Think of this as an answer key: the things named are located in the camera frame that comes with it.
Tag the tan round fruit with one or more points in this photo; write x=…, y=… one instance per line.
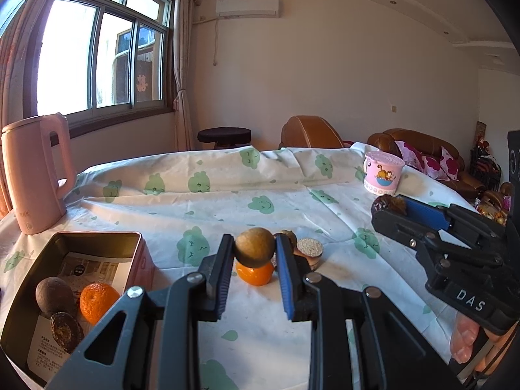
x=254, y=248

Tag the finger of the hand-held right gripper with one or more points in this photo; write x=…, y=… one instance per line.
x=398, y=227
x=426, y=213

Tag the rectangular metal tin box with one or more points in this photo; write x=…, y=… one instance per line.
x=140, y=260

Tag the black speaker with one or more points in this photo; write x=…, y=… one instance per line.
x=514, y=156

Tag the pink patterned curtain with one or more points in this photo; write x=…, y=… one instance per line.
x=6, y=130

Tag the round purple-brown fruit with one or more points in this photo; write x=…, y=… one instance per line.
x=50, y=294

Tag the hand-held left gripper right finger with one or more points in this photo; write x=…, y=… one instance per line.
x=286, y=282

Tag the person's right hand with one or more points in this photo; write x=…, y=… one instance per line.
x=464, y=339

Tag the small orange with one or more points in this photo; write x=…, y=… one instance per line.
x=256, y=276
x=98, y=302

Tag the dark round stool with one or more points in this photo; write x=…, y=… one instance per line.
x=224, y=136

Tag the brown leather armchair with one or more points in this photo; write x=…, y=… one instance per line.
x=308, y=132

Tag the printed paper sheet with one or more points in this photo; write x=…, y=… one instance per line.
x=97, y=270

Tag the dark brown dried fruit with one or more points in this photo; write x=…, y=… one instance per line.
x=388, y=204

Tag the white air conditioner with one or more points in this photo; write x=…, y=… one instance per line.
x=248, y=7

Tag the white green-print tablecloth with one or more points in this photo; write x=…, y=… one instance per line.
x=243, y=187

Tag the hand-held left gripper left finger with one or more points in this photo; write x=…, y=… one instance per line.
x=222, y=278

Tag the pink floral cushion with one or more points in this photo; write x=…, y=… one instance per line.
x=408, y=152
x=445, y=164

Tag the pale narrow curtain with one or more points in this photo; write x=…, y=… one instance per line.
x=183, y=73

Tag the pink electric kettle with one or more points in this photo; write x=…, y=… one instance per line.
x=34, y=174

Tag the brown leather sofa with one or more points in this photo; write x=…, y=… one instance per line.
x=390, y=140

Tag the sliding glass window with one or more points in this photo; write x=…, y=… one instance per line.
x=93, y=48

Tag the dark cluttered shelf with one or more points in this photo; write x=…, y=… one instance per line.
x=485, y=166

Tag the brown speckled-face cut fruit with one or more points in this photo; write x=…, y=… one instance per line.
x=309, y=248

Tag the pink cartoon cup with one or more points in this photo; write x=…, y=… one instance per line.
x=384, y=172

